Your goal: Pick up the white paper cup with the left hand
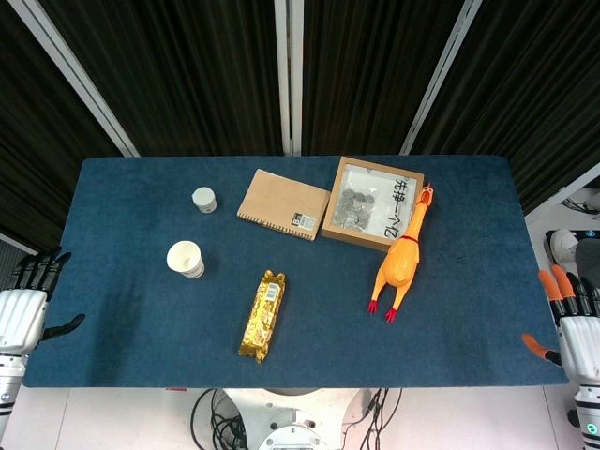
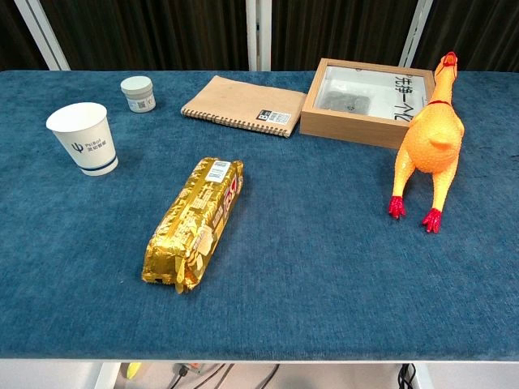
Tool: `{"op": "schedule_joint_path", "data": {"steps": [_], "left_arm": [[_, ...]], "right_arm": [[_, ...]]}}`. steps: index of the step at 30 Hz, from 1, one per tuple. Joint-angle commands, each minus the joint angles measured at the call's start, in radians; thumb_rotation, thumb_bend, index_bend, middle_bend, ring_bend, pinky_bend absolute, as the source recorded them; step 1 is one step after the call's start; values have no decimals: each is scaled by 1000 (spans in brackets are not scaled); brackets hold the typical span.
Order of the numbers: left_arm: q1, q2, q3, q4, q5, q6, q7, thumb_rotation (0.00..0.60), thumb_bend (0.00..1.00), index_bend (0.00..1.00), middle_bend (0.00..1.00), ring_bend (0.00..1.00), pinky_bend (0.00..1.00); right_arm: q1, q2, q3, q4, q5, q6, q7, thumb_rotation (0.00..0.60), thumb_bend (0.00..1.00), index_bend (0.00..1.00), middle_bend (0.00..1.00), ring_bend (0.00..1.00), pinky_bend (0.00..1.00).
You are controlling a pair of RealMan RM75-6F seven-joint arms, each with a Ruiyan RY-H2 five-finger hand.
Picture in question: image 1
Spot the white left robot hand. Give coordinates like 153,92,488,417
0,247,86,357

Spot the white orange-tipped right robot hand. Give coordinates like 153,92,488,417
521,264,600,386

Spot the white paper cup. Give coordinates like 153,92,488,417
166,240,206,279

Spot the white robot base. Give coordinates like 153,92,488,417
219,387,376,450

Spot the white sneaker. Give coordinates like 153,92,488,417
543,228,587,273

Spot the yellow rubber chicken toy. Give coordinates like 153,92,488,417
367,182,436,323

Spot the small white plastic jar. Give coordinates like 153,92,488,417
191,187,218,215

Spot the gold foil snack package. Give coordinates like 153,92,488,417
238,269,287,365

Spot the blue felt table mat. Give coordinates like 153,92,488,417
22,155,569,389

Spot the bag of silver coins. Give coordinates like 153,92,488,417
333,187,376,231

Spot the wooden glass-top display box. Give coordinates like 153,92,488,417
321,156,426,253

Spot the kraft spiral notebook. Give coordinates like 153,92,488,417
236,168,332,242

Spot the black curtain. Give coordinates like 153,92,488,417
0,0,600,252

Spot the white frame post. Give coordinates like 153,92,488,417
399,0,484,156
524,161,600,218
7,0,141,158
274,0,305,157

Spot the black cable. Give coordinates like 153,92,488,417
344,387,404,450
190,387,248,450

